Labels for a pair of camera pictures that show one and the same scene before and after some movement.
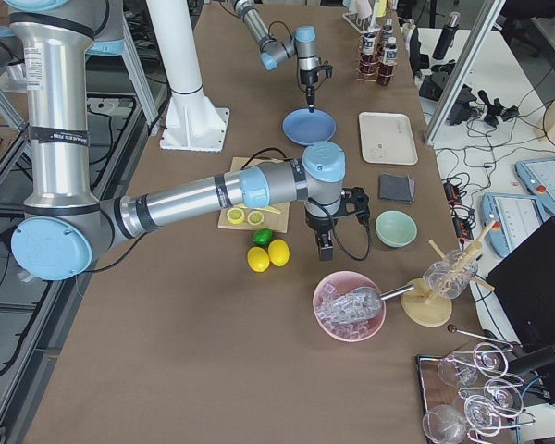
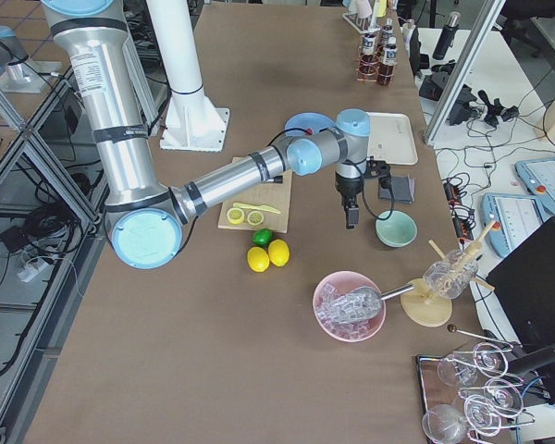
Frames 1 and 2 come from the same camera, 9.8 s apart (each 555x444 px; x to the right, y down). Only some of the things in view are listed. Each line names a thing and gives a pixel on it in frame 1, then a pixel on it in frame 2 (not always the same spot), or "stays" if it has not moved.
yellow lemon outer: (258, 259) stays
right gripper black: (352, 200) to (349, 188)
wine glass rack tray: (465, 396) stays
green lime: (263, 237) stays
